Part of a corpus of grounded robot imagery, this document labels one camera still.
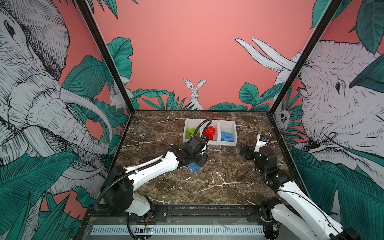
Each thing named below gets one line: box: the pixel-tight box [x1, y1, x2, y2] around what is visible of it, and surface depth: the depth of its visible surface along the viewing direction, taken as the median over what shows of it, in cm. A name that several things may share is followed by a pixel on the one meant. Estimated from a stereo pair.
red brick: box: [204, 126, 216, 141], surface depth 106 cm
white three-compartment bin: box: [183, 118, 238, 146], surface depth 105 cm
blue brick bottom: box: [220, 131, 234, 142], surface depth 103 cm
